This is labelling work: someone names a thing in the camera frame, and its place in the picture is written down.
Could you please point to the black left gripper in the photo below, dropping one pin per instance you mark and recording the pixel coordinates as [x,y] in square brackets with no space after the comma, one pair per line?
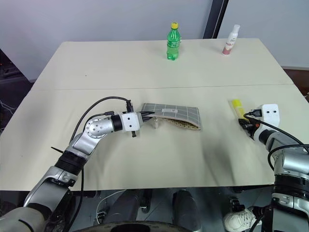
[142,117]

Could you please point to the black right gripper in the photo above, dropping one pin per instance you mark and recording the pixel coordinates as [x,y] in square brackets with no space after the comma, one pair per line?
[251,128]

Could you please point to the yellow highlighter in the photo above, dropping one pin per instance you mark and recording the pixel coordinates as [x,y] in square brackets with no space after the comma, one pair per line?
[237,107]

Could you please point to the grid pattern zipper pouch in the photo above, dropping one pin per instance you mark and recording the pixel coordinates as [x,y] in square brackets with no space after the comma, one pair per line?
[177,113]

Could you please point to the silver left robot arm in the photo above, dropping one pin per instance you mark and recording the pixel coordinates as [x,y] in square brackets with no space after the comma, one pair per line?
[90,135]

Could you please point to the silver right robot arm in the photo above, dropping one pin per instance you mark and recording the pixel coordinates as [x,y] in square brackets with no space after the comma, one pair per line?
[289,164]

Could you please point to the black zip tie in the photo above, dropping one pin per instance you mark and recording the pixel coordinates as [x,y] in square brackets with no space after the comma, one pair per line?
[57,150]

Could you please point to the green plastic soda bottle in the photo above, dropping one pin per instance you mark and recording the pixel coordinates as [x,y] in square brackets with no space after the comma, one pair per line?
[173,44]

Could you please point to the white pink spray bottle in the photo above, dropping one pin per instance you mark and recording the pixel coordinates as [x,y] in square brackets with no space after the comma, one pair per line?
[229,41]

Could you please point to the dark rounded shape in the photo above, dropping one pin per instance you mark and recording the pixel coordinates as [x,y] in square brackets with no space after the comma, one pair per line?
[125,207]

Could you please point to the white sneaker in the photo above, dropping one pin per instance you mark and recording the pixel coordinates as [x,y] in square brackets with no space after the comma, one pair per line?
[239,220]

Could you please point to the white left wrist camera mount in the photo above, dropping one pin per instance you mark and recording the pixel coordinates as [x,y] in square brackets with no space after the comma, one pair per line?
[129,121]

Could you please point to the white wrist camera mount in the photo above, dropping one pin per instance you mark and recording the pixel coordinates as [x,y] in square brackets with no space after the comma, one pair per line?
[129,121]
[270,113]

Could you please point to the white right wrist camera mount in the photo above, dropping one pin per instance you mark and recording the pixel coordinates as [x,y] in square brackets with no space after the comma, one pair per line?
[270,113]

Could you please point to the black vertical post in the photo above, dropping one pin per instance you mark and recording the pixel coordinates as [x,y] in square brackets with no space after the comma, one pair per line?
[214,18]

